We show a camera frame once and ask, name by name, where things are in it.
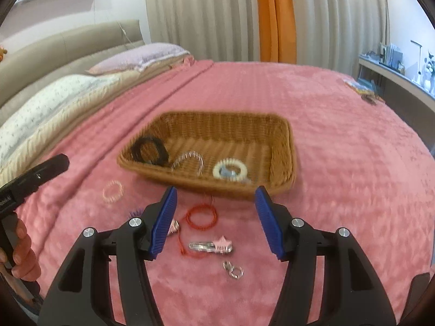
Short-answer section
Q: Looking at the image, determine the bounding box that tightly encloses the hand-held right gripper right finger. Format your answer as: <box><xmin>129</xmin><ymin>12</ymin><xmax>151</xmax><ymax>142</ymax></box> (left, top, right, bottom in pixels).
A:
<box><xmin>254</xmin><ymin>186</ymin><xmax>397</xmax><ymax>326</ymax></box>

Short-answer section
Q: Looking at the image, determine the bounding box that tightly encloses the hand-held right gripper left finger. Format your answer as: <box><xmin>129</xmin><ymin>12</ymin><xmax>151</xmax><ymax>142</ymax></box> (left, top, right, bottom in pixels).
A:
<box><xmin>38</xmin><ymin>187</ymin><xmax>178</xmax><ymax>326</ymax></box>

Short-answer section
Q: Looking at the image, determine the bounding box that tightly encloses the red cord necklace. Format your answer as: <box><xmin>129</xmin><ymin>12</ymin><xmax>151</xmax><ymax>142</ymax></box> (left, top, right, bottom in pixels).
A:
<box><xmin>179</xmin><ymin>201</ymin><xmax>218</xmax><ymax>256</ymax></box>

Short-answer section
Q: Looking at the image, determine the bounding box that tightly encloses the pink star hair clip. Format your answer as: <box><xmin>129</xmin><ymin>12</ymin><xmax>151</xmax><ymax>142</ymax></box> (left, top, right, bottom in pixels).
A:
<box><xmin>189</xmin><ymin>235</ymin><xmax>234</xmax><ymax>255</ymax></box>

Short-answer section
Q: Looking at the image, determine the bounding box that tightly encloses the brown wicker basket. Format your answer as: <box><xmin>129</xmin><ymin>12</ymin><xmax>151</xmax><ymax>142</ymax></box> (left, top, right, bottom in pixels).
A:
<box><xmin>117</xmin><ymin>110</ymin><xmax>298</xmax><ymax>198</ymax></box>

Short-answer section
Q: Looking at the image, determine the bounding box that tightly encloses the person's left hand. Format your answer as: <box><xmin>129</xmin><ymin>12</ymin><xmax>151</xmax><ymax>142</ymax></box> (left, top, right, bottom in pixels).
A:
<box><xmin>0</xmin><ymin>217</ymin><xmax>42</xmax><ymax>282</ymax></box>

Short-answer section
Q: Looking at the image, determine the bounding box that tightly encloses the pink blanket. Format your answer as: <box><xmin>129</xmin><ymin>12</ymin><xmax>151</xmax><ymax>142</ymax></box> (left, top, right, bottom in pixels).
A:
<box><xmin>14</xmin><ymin>59</ymin><xmax>435</xmax><ymax>326</ymax></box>

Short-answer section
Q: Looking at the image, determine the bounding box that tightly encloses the white floral pillow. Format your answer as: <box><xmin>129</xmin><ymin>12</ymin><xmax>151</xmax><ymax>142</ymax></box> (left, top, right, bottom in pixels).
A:
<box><xmin>0</xmin><ymin>73</ymin><xmax>136</xmax><ymax>177</ymax></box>

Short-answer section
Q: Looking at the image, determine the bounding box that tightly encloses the black hair scrunchie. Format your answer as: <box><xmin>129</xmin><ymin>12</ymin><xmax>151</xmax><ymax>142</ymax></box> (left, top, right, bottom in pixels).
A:
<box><xmin>131</xmin><ymin>136</ymin><xmax>170</xmax><ymax>168</ymax></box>

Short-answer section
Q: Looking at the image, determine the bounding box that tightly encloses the beige bed headboard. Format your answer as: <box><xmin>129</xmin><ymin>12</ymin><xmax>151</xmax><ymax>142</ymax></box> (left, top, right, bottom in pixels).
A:
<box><xmin>0</xmin><ymin>19</ymin><xmax>150</xmax><ymax>116</ymax></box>

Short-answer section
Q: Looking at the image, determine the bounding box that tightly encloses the lilac pillow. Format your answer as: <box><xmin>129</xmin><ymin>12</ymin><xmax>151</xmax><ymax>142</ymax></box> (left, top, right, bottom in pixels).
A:
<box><xmin>86</xmin><ymin>42</ymin><xmax>191</xmax><ymax>74</ymax></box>

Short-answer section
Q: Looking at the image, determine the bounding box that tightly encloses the yellow packet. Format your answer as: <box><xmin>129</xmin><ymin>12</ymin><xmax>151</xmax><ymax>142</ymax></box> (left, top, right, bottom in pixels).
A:
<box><xmin>343</xmin><ymin>78</ymin><xmax>378</xmax><ymax>96</ymax></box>

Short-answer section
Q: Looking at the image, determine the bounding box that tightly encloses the grey side desk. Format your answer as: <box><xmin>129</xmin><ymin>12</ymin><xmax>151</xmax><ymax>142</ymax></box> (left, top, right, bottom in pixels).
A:
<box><xmin>358</xmin><ymin>54</ymin><xmax>435</xmax><ymax>150</ymax></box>

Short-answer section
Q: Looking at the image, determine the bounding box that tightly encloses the row of books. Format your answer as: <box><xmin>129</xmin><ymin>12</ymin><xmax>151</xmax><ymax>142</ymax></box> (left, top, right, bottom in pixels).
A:
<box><xmin>378</xmin><ymin>42</ymin><xmax>406</xmax><ymax>73</ymax></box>

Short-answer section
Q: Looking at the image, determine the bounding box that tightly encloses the orange curtain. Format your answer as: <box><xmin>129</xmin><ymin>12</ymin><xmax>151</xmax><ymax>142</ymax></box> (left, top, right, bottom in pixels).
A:
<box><xmin>254</xmin><ymin>0</ymin><xmax>297</xmax><ymax>64</ymax></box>

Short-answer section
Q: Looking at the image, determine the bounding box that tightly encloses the grey curtain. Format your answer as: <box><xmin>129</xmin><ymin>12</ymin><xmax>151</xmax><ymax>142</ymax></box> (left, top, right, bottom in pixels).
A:
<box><xmin>143</xmin><ymin>0</ymin><xmax>391</xmax><ymax>64</ymax></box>

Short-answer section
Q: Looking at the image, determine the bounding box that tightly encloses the white figurine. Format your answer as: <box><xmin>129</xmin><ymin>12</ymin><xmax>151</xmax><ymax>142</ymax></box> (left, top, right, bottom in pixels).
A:
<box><xmin>420</xmin><ymin>50</ymin><xmax>435</xmax><ymax>94</ymax></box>

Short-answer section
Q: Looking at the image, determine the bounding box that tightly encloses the white desk lamp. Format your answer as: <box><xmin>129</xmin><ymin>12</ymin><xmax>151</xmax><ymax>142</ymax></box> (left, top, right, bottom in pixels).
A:
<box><xmin>411</xmin><ymin>40</ymin><xmax>424</xmax><ymax>79</ymax></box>

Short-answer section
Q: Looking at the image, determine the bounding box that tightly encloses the pink beaded bracelet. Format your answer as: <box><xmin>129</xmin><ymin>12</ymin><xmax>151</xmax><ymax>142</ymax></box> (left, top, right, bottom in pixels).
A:
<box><xmin>102</xmin><ymin>180</ymin><xmax>123</xmax><ymax>204</ymax></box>

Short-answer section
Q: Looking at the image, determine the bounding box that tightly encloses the silver ring clasp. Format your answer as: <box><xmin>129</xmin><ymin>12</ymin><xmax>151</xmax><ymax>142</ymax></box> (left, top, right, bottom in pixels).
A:
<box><xmin>222</xmin><ymin>260</ymin><xmax>244</xmax><ymax>280</ymax></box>

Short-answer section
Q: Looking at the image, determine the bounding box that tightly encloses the light blue hair tie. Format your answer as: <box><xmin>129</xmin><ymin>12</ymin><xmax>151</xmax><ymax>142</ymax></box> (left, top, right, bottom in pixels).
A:
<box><xmin>219</xmin><ymin>166</ymin><xmax>243</xmax><ymax>181</ymax></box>

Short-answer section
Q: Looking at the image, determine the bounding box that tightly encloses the clear beaded bracelet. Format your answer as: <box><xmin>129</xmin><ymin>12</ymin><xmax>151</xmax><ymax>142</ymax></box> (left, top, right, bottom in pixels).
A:
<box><xmin>171</xmin><ymin>151</ymin><xmax>204</xmax><ymax>177</ymax></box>

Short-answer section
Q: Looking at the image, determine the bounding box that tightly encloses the white spiral hair tie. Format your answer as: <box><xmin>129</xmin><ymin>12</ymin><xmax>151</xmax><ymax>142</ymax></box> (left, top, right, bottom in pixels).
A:
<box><xmin>213</xmin><ymin>158</ymin><xmax>249</xmax><ymax>181</ymax></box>

